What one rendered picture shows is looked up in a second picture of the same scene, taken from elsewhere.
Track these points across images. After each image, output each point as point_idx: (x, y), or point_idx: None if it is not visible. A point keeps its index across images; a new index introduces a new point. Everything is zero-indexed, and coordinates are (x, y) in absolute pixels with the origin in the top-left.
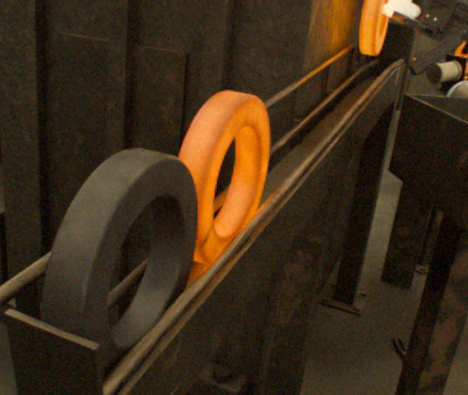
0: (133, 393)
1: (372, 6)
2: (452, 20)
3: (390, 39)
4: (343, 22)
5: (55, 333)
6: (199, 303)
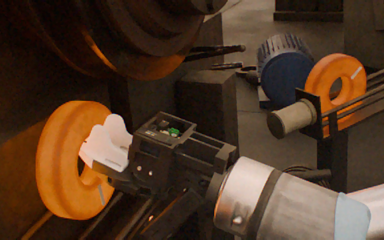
0: None
1: (47, 169)
2: (180, 168)
3: (193, 103)
4: (35, 175)
5: None
6: None
